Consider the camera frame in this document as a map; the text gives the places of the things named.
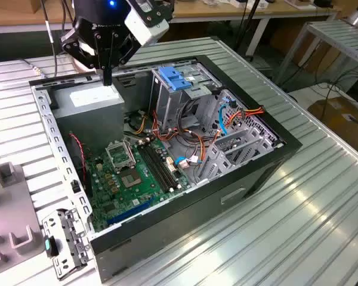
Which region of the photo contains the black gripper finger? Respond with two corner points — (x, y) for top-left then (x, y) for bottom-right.
(107, 32), (140, 87)
(60, 27), (109, 87)

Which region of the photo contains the grey metal disk bay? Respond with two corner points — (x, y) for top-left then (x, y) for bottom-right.
(193, 119), (284, 185)

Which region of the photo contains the blue plastic cage latch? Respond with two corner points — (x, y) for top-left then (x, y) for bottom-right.
(159, 66), (193, 92)

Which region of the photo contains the grey metal drive cage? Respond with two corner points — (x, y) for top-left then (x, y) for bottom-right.
(150, 62), (223, 132)

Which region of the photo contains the grey power supply unit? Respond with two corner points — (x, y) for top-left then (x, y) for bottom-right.
(51, 80), (126, 153)

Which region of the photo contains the wooden desk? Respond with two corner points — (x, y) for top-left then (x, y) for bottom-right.
(0, 0), (344, 57)

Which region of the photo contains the metal socket cover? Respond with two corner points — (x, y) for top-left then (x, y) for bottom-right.
(105, 140), (137, 173)

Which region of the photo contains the black case fan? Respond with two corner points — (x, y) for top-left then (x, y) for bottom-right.
(67, 132), (94, 198)

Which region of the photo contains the black RAM slot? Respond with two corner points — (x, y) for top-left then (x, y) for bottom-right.
(138, 142), (172, 193)
(144, 139), (182, 189)

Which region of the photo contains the black tripod stand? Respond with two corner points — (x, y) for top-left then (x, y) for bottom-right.
(234, 0), (265, 59)

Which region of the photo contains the CPU socket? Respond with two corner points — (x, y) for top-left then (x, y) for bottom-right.
(119, 168), (144, 190)

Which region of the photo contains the green motherboard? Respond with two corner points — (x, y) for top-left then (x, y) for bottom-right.
(85, 136), (192, 233)

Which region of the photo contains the blue expansion slot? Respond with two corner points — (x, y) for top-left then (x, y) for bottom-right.
(107, 198), (156, 226)

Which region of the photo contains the grey parts rack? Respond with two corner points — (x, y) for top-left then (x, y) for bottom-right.
(0, 160), (45, 286)

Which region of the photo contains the black PC case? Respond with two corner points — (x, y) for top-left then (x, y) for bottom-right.
(28, 54), (304, 284)

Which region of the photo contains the black latch with teal tab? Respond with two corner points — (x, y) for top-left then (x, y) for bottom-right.
(43, 235), (60, 257)

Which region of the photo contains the metal slat side table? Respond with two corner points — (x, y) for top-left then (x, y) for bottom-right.
(276, 19), (358, 87)

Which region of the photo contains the cardboard box with label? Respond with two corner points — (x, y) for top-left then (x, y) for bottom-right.
(307, 97), (358, 156)

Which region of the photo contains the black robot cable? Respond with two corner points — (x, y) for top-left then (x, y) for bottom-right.
(41, 0), (59, 77)

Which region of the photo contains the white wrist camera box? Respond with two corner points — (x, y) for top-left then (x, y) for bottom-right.
(124, 0), (175, 47)

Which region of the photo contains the yellow wire bundle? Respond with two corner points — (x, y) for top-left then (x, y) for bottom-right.
(134, 114), (149, 135)

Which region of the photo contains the blue data wire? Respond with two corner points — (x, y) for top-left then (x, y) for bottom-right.
(173, 95), (237, 166)

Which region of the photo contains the orange wire bundle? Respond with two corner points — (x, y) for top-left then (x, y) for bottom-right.
(152, 110), (221, 161)

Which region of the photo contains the red yellow power wire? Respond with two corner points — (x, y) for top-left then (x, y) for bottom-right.
(226, 105), (266, 125)

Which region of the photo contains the metal slot bracket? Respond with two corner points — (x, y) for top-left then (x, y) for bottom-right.
(41, 208), (90, 281)

